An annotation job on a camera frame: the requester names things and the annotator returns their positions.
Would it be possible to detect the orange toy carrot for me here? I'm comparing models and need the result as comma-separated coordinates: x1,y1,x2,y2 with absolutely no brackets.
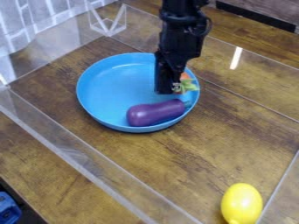
172,72,198,95

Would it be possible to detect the blue plastic plate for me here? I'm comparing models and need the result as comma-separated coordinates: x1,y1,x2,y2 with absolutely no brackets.
75,52,200,133

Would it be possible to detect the yellow toy lemon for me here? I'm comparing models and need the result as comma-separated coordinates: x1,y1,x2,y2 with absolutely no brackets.
220,183,262,224

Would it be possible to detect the purple toy eggplant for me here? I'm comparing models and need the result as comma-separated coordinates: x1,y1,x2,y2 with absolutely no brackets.
125,99,185,127

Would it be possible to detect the white checkered curtain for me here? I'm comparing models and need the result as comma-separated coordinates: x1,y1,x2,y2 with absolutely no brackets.
0,0,117,56

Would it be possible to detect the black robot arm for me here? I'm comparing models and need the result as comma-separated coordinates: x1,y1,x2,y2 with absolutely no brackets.
153,0,212,95

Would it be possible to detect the blue object at corner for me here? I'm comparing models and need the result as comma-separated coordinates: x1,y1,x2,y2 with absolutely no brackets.
0,192,22,224

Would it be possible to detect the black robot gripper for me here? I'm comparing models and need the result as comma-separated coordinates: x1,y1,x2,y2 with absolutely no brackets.
153,9,210,95

